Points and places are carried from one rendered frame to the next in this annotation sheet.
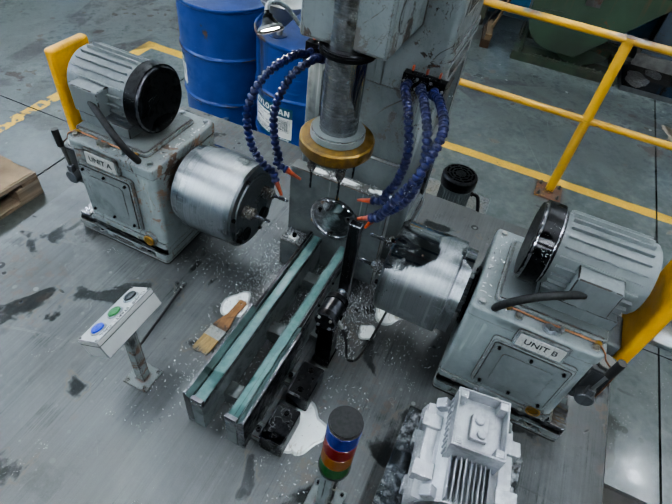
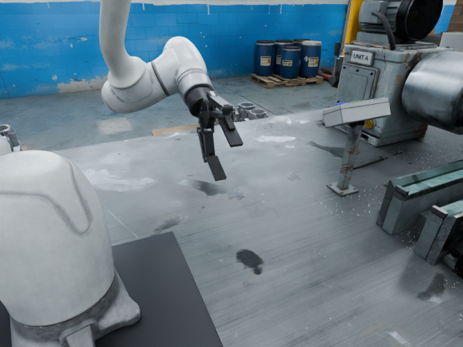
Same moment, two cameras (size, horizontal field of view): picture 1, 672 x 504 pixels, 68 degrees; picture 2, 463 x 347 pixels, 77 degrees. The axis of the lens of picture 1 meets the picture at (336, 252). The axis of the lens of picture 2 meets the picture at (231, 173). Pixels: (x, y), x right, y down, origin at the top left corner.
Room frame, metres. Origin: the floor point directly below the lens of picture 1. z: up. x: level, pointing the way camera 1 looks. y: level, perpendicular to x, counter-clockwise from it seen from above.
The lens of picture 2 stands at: (-0.18, 0.11, 1.30)
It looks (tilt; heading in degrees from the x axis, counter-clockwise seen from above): 30 degrees down; 47
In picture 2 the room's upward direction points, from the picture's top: straight up
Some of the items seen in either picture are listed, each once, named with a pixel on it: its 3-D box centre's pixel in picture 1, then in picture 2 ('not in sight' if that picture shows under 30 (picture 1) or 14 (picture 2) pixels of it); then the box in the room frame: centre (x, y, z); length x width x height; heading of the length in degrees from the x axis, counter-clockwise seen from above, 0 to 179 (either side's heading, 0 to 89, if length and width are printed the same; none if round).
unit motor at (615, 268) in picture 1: (569, 308); not in sight; (0.74, -0.54, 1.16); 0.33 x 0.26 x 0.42; 71
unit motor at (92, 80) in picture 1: (116, 128); (377, 45); (1.15, 0.66, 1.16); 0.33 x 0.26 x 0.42; 71
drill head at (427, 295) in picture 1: (434, 280); not in sight; (0.87, -0.26, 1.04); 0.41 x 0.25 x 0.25; 71
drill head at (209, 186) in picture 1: (210, 188); (438, 89); (1.09, 0.39, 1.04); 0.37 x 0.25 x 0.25; 71
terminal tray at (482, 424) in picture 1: (476, 430); not in sight; (0.44, -0.32, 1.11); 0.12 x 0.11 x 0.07; 168
